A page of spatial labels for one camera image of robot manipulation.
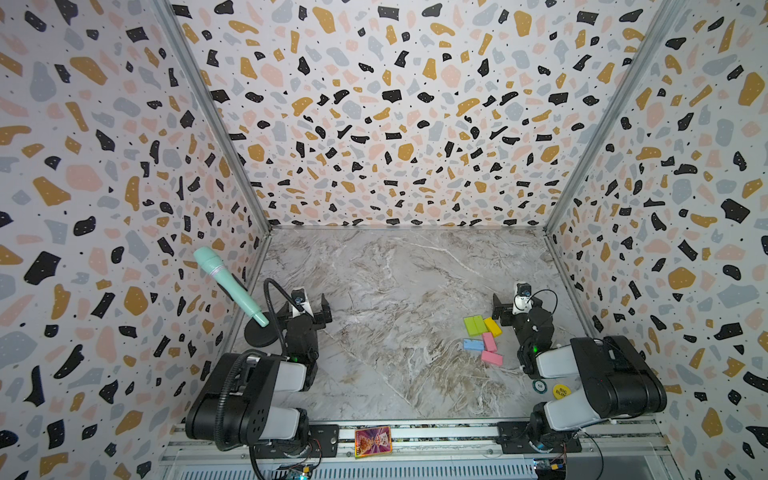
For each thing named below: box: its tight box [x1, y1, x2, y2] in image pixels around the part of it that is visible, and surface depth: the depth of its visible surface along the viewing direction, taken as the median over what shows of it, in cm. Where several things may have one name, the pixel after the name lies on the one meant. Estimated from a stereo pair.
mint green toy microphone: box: [193, 246, 269, 328], surface depth 70 cm
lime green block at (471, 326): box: [464, 317, 479, 336], surface depth 97 cm
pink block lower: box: [481, 350, 503, 366], surface depth 90 cm
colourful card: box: [354, 426, 393, 459], surface depth 74 cm
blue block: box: [464, 339, 484, 351], surface depth 92 cm
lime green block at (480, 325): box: [469, 315, 489, 336], surface depth 97 cm
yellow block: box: [484, 317, 503, 338], surface depth 94 cm
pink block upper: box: [482, 332, 497, 351], surface depth 92 cm
